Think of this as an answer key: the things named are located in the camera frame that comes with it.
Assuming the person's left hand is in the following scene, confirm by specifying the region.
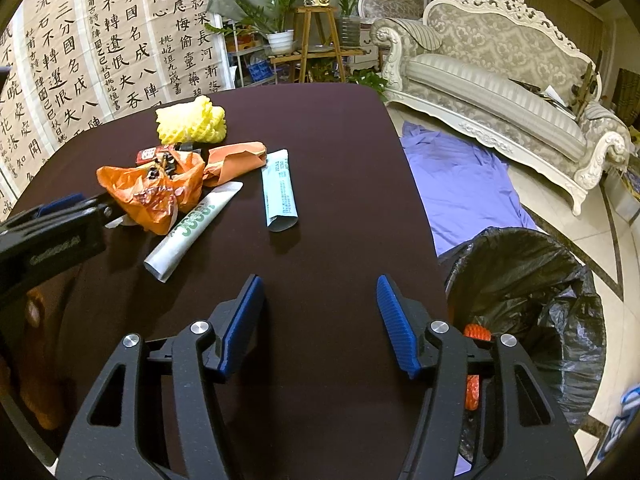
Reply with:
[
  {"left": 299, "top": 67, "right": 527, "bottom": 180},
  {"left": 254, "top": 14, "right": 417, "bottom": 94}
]
[{"left": 22, "top": 285, "right": 68, "bottom": 431}]

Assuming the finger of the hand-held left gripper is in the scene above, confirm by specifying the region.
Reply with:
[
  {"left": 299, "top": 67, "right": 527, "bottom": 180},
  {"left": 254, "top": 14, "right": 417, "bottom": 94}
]
[
  {"left": 0, "top": 192, "right": 85, "bottom": 233},
  {"left": 80, "top": 194, "right": 126, "bottom": 230}
]

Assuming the purple cloth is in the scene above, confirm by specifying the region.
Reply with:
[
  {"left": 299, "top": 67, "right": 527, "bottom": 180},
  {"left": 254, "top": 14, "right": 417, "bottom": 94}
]
[{"left": 400, "top": 121, "right": 539, "bottom": 259}]

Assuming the tall plant grey pot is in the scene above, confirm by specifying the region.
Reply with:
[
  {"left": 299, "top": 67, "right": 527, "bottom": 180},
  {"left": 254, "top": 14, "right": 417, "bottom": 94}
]
[{"left": 332, "top": 0, "right": 381, "bottom": 47}]

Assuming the white tube green print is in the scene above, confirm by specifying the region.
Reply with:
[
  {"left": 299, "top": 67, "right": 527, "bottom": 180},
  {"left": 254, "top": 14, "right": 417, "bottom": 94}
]
[{"left": 144, "top": 181, "right": 244, "bottom": 281}]

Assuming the red label small bottle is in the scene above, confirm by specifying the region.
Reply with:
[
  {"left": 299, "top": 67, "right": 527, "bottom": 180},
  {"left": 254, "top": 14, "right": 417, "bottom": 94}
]
[{"left": 136, "top": 143, "right": 201, "bottom": 166}]

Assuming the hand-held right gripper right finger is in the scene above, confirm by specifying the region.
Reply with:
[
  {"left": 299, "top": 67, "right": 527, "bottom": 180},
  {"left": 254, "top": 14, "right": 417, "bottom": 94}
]
[{"left": 375, "top": 274, "right": 587, "bottom": 480}]

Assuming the potted plant white pot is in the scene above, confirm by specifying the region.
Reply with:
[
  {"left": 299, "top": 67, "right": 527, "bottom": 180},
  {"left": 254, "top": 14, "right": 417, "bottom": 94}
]
[{"left": 220, "top": 0, "right": 302, "bottom": 56}]

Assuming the orange paper wrapper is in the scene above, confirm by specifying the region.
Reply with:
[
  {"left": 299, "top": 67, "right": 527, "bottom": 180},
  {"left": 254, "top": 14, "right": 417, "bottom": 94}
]
[{"left": 204, "top": 141, "right": 267, "bottom": 186}]

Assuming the blue crate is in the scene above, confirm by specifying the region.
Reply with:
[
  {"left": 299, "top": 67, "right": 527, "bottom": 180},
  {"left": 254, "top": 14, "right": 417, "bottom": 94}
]
[{"left": 247, "top": 57, "right": 274, "bottom": 84}]

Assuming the yellow foam net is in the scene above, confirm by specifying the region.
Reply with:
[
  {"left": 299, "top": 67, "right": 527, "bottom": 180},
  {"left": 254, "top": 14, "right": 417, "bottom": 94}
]
[{"left": 155, "top": 95, "right": 228, "bottom": 146}]

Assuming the leafy floor plant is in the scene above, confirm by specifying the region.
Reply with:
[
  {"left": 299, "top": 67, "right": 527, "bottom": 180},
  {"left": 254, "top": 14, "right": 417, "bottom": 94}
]
[{"left": 347, "top": 67, "right": 389, "bottom": 102}]

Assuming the metal shelf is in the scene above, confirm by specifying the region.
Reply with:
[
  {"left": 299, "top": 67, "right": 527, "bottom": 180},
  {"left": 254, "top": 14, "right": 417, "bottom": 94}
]
[{"left": 222, "top": 41, "right": 279, "bottom": 92}]

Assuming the wooden object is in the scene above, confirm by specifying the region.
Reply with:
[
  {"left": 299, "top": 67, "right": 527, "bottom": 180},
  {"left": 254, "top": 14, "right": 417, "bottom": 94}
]
[{"left": 572, "top": 62, "right": 604, "bottom": 112}]

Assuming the orange plastic bag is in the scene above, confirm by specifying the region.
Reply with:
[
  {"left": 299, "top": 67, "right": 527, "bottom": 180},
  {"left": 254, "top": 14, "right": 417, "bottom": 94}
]
[{"left": 96, "top": 152, "right": 206, "bottom": 236}]

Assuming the calligraphy paper sheet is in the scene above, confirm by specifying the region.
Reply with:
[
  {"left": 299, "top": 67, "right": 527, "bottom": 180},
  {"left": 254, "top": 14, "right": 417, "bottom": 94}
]
[
  {"left": 144, "top": 0, "right": 222, "bottom": 98},
  {"left": 22, "top": 0, "right": 103, "bottom": 161},
  {"left": 0, "top": 10, "right": 48, "bottom": 213},
  {"left": 82, "top": 0, "right": 162, "bottom": 117}
]

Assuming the wooden plant stand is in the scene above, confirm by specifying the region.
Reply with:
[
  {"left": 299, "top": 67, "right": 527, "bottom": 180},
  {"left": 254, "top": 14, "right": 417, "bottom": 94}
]
[{"left": 270, "top": 5, "right": 372, "bottom": 84}]

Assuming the red foam net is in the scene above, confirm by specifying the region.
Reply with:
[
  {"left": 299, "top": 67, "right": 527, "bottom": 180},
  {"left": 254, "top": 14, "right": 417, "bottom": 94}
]
[{"left": 462, "top": 324, "right": 493, "bottom": 411}]

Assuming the black trash bag bin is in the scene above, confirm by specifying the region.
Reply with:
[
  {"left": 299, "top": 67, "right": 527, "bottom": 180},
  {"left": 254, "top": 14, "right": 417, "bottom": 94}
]
[{"left": 437, "top": 227, "right": 609, "bottom": 467}]

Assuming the pile of papers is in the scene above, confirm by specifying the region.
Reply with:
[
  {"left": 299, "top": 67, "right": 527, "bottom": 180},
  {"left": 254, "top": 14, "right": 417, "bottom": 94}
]
[{"left": 510, "top": 77, "right": 577, "bottom": 122}]

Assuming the ornate white sofa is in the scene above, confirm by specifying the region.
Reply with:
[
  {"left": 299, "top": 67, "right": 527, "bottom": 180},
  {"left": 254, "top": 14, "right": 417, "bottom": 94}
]
[{"left": 370, "top": 0, "right": 634, "bottom": 217}]

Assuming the blue white striped cloth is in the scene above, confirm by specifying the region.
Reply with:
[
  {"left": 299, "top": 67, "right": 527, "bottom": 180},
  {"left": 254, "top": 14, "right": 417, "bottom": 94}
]
[{"left": 597, "top": 385, "right": 640, "bottom": 462}]

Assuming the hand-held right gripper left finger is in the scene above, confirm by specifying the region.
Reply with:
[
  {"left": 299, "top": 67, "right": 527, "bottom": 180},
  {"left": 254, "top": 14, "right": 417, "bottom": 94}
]
[{"left": 55, "top": 274, "right": 266, "bottom": 480}]

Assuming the dark framed board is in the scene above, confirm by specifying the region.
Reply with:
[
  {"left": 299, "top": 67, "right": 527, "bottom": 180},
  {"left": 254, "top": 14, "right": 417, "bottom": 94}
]
[{"left": 612, "top": 67, "right": 640, "bottom": 127}]

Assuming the light blue packet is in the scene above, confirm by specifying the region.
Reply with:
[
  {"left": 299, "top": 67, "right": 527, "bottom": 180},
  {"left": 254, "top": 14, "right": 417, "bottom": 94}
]
[{"left": 261, "top": 149, "right": 300, "bottom": 233}]

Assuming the ornate armchair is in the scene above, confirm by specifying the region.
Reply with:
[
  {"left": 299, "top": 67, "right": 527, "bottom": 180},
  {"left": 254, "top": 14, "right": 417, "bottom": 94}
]
[{"left": 357, "top": 0, "right": 424, "bottom": 24}]

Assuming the white side cabinet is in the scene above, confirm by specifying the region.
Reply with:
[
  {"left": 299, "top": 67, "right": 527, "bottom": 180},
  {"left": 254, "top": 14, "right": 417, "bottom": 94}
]
[{"left": 347, "top": 45, "right": 382, "bottom": 76}]

